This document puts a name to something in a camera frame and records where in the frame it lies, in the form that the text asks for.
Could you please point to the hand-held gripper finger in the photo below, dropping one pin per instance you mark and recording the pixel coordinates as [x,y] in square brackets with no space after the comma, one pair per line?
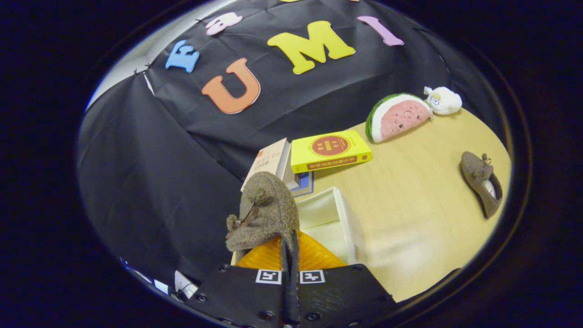
[285,291]
[295,291]

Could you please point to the beige fabric storage box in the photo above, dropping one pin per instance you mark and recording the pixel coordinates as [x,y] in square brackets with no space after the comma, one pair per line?
[319,209]

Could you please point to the brown fuzzy shoe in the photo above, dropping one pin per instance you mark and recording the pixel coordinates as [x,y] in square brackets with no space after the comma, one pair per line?
[268,205]
[473,173]

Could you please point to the blue book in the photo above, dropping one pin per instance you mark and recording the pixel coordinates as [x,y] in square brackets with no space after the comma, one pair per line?
[306,183]

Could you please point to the beige book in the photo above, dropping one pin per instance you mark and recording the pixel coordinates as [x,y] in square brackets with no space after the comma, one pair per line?
[268,161]

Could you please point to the yellow book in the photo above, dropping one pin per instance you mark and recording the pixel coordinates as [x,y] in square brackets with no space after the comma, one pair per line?
[353,150]

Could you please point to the black backdrop cloth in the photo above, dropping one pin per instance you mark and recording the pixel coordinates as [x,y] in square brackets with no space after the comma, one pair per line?
[136,182]

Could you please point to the watermelon slice plush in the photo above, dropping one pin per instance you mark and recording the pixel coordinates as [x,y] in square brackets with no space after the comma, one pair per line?
[401,118]

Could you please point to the white plush toy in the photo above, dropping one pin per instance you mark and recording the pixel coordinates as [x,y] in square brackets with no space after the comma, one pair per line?
[448,101]

